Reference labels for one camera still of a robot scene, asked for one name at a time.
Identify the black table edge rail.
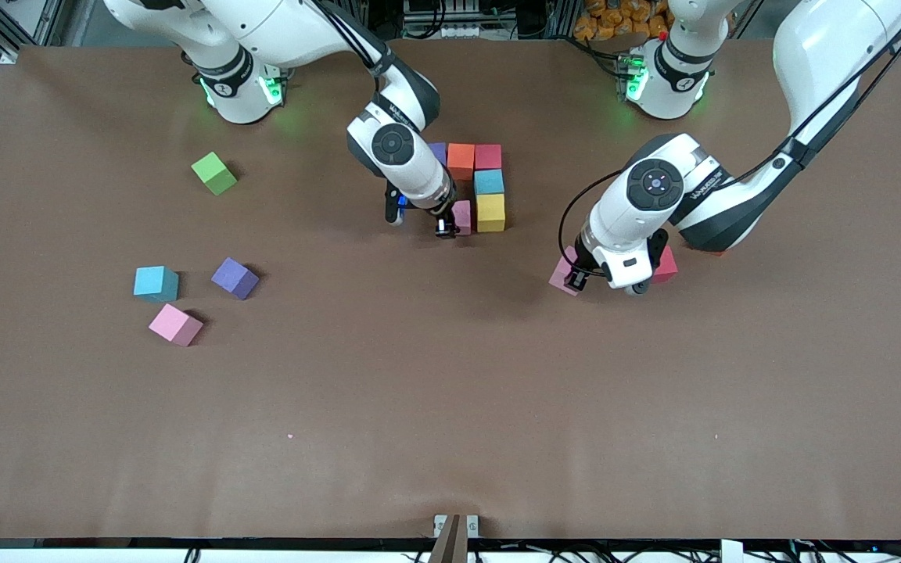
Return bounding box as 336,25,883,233
0,536,901,550

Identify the small metal bracket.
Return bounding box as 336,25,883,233
433,514,480,539

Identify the orange fruit net bag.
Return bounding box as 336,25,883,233
573,0,674,41

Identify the black electronics rack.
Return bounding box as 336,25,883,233
402,0,569,41

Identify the orange foam cube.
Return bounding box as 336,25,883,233
447,142,476,181

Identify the yellow foam cube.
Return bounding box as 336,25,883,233
476,193,507,234

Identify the green foam cube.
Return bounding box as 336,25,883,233
191,151,238,196

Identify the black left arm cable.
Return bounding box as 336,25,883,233
558,168,625,260

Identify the brown wooden post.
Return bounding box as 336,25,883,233
428,514,470,563

